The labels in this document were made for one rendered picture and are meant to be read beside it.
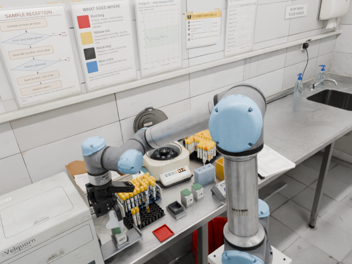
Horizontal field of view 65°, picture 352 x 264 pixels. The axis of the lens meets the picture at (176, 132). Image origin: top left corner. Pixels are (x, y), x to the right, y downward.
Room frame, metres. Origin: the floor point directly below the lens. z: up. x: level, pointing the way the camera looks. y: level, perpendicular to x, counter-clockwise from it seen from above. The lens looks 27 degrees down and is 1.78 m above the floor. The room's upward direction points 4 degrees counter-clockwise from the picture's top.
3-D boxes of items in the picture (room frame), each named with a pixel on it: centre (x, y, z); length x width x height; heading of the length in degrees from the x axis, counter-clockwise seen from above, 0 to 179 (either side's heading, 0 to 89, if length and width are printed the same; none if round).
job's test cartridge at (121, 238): (0.78, 0.25, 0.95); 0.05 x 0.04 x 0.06; 34
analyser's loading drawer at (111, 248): (0.76, 0.26, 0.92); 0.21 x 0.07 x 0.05; 125
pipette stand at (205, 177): (1.15, -0.13, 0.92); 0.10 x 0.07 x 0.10; 119
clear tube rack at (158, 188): (1.04, 0.20, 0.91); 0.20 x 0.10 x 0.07; 125
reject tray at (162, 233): (0.84, 0.08, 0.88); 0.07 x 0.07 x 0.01; 35
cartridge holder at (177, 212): (0.96, 0.02, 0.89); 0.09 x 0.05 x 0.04; 32
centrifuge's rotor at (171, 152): (1.31, 0.07, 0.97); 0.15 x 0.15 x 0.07
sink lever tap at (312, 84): (2.39, -1.39, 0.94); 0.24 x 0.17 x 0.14; 35
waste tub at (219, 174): (1.19, -0.28, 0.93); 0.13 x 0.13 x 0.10; 34
